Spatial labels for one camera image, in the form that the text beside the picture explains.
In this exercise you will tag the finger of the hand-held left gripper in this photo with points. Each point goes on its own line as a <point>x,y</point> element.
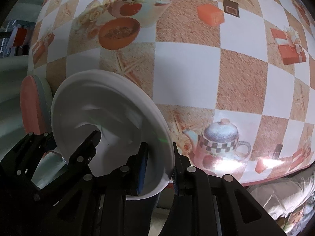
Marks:
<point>86,147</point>
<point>37,142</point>

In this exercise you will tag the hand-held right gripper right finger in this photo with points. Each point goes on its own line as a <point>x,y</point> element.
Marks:
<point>175,177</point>

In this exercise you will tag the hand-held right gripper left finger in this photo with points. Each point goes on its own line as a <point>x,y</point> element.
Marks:
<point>142,169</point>

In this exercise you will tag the pink bowl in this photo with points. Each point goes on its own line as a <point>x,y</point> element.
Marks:
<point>30,103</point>

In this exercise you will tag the white plate with wide rim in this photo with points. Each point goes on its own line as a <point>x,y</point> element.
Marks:
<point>118,108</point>

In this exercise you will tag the pale grey plate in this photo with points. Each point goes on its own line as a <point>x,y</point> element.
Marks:
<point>49,98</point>

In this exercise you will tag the blue crate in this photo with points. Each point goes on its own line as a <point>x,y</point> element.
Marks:
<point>9,51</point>

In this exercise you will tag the printed blanket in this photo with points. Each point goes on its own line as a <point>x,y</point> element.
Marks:
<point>270,196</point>

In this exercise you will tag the checkered printed tablecloth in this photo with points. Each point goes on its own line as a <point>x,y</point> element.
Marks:
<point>187,78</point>

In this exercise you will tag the red box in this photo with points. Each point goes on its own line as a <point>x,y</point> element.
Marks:
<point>22,36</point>

